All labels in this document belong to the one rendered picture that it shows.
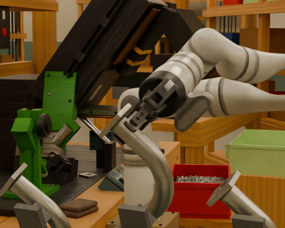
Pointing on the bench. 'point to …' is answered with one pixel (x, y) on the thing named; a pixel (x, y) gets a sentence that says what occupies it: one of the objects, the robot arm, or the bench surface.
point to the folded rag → (78, 207)
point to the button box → (112, 181)
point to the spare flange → (87, 175)
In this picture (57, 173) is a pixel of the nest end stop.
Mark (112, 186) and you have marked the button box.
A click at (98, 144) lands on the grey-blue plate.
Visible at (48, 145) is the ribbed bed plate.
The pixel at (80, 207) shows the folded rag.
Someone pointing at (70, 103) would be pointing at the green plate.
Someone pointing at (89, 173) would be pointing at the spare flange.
